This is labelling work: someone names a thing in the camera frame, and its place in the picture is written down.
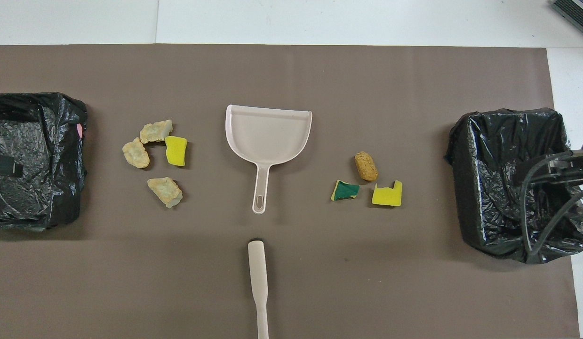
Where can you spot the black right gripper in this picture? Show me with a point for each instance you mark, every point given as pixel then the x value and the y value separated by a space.
pixel 573 167

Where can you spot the beige bread chunk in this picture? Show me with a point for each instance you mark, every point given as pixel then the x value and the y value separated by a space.
pixel 164 190

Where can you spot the beige plastic dustpan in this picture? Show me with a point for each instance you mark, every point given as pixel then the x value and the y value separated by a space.
pixel 267 136

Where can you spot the beige hand brush black bristles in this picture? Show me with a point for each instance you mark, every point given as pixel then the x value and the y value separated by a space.
pixel 257 268

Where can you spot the black bag-lined bin pink tag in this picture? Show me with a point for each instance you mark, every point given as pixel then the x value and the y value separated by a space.
pixel 37 141

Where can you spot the yellow notched sponge piece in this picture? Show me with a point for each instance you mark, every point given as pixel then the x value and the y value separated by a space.
pixel 385 195

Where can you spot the dark ribbed device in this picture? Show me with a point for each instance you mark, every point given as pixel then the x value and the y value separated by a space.
pixel 578 12

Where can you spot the green and yellow sponge piece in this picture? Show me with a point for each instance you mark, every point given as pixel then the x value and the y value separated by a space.
pixel 345 190

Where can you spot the brown table mat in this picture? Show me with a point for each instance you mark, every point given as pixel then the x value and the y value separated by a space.
pixel 319 282

